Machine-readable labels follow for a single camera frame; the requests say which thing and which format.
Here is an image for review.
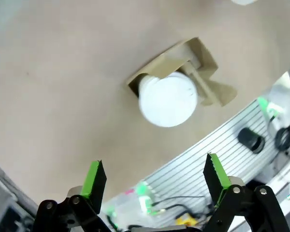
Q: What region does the brown cardboard cup carrier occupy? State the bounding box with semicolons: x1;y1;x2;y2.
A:
127;36;238;107

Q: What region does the ribbed aluminium table rail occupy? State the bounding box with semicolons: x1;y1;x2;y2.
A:
103;96;290;232

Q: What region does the black coiled ring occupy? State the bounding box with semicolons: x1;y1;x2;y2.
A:
274;127;290;152

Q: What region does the small module with green light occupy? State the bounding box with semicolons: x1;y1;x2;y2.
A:
135;182;156;214

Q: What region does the thin black cable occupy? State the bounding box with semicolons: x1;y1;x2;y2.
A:
149;195;210;215

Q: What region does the white paper cup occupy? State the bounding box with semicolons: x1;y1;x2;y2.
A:
138;74;165;97

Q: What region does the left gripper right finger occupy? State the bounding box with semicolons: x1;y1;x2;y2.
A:
203;152;290;232

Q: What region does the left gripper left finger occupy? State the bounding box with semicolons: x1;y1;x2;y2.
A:
33;159;117;232

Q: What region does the yellow connector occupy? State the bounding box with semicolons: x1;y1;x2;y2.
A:
175;214;195;226

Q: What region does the black round knob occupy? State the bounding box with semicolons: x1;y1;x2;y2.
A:
237;127;266;154

